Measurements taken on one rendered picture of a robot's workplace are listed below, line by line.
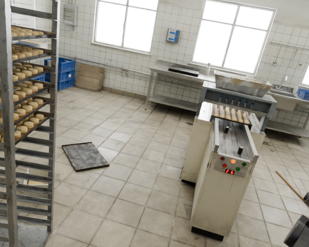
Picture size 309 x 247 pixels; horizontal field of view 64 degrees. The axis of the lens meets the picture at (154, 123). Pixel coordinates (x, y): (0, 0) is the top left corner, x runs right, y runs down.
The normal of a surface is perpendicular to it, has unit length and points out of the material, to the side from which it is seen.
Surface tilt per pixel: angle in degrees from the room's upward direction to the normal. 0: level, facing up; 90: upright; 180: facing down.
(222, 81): 115
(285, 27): 90
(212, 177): 90
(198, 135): 90
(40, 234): 0
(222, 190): 90
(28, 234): 0
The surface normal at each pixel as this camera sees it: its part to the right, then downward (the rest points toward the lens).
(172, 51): -0.22, 0.32
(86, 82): -0.14, -0.07
